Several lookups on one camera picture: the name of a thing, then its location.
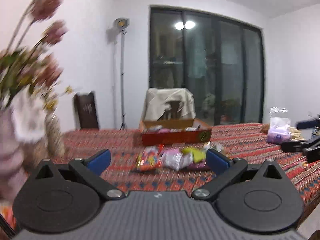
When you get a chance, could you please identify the pale yellow wrapped item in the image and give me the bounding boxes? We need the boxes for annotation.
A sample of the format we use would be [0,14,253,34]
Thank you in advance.
[289,127,305,141]

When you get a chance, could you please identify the beige jacket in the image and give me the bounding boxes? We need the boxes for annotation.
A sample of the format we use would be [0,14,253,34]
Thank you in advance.
[143,87,196,121]

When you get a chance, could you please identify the red patterned tablecloth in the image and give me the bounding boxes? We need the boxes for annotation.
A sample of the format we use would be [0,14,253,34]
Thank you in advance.
[6,122,320,230]

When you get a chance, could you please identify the orange cardboard box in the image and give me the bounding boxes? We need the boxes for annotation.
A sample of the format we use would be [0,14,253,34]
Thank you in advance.
[139,117,213,146]

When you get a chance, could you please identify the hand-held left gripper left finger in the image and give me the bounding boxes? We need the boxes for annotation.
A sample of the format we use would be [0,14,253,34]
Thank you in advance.
[34,149,125,202]

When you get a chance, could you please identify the dried pink flowers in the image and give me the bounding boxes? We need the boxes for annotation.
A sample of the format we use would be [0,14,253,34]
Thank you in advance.
[0,0,71,105]

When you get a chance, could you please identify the purple tissue pack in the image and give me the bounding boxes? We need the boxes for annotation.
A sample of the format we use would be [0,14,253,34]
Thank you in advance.
[266,126,292,145]

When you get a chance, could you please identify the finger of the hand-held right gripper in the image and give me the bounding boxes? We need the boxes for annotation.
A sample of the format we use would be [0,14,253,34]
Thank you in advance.
[296,114,320,131]
[281,138,320,153]

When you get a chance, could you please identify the studio light on stand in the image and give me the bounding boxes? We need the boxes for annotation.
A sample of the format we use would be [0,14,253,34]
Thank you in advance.
[107,17,131,131]

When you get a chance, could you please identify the dark wooden chair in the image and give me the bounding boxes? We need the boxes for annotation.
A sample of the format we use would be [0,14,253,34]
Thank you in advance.
[73,92,100,130]

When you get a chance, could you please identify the small floral patterned vase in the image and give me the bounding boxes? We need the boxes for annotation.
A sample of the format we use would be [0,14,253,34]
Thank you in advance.
[45,111,67,157]

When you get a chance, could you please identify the large pink ceramic vase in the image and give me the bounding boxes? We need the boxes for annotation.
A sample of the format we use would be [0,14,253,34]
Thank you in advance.
[0,106,28,202]

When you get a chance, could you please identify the dark framed glass sliding door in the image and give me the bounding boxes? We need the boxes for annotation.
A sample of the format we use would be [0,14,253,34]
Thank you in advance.
[149,4,266,127]

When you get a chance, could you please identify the wooden chair under jacket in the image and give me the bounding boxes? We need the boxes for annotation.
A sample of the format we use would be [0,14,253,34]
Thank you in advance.
[161,101,188,120]

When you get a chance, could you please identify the clear plastic bag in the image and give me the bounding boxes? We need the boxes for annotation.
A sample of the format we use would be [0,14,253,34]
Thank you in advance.
[269,107,292,130]

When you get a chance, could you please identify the pile of snack packets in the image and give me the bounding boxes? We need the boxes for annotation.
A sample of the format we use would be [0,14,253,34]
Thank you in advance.
[136,143,227,172]

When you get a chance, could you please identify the yellow flower sprigs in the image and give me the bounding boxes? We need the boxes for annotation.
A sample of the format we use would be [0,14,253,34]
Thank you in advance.
[42,85,77,112]

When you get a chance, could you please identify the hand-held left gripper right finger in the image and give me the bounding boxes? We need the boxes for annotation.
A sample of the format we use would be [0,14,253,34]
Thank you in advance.
[191,149,284,202]

